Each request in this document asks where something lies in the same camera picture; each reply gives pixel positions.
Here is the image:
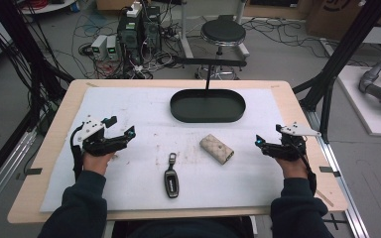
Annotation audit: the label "white power strip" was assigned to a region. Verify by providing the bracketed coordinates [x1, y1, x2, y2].
[126, 1, 144, 19]

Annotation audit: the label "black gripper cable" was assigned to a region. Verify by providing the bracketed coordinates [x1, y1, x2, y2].
[69, 126, 84, 182]
[296, 143, 318, 196]

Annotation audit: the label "white floor board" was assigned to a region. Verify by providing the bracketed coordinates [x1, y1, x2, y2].
[336, 64, 381, 139]

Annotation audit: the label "black computer tower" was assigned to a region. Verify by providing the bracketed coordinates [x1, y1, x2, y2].
[141, 4, 163, 54]
[116, 9, 144, 65]

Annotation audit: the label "beige quilted key pouch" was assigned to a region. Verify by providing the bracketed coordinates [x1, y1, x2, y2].
[198, 133, 235, 166]

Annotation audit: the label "black stand with crossbar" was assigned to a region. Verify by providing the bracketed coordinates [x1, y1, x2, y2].
[173, 56, 248, 91]

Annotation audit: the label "person's dark lap clothing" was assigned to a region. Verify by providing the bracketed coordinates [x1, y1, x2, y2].
[111, 215, 256, 238]

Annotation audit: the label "black slanted frame post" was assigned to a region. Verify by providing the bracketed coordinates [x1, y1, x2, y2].
[292, 0, 381, 144]

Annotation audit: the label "person's right hand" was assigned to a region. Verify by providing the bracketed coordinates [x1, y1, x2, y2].
[274, 155, 310, 181]

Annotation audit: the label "dark tape strip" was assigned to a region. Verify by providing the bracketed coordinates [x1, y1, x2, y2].
[318, 166, 342, 179]
[24, 167, 44, 177]

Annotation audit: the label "grey bench power supply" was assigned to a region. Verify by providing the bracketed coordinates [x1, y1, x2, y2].
[105, 35, 121, 61]
[90, 34, 109, 60]

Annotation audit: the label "black car key fob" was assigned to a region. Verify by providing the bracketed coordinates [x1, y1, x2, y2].
[164, 152, 181, 199]

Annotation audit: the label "black round stool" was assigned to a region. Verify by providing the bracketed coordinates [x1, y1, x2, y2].
[195, 14, 251, 80]

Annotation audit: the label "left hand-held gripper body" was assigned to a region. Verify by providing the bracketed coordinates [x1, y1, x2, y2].
[69, 115, 128, 158]

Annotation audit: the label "tangle of floor cables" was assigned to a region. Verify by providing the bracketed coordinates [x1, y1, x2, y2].
[53, 9, 187, 80]

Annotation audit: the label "black floor cables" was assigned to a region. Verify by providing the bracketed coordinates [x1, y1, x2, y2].
[243, 17, 332, 60]

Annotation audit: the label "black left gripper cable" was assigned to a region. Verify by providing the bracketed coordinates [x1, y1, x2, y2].
[69, 126, 84, 182]

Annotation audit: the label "black oval tray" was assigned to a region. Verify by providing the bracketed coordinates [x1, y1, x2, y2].
[169, 87, 247, 124]

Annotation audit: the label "light wooden table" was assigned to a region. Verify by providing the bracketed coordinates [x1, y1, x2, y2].
[7, 78, 349, 225]

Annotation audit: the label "person's left hand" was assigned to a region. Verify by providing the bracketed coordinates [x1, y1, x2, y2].
[81, 150, 117, 177]

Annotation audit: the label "aluminium floor rail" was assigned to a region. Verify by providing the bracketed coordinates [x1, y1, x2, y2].
[0, 128, 38, 221]
[303, 108, 372, 238]

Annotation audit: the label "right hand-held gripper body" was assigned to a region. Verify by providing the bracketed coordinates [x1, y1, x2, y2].
[263, 121, 322, 163]

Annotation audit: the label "white table mat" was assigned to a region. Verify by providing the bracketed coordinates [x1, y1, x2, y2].
[39, 85, 288, 213]

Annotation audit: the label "black frame post with cables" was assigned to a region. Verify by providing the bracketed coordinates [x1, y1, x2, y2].
[0, 0, 76, 133]

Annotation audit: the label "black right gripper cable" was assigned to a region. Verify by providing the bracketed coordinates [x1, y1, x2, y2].
[296, 143, 318, 196]

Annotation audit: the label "brown cardboard box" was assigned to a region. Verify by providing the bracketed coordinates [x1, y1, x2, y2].
[305, 0, 381, 42]

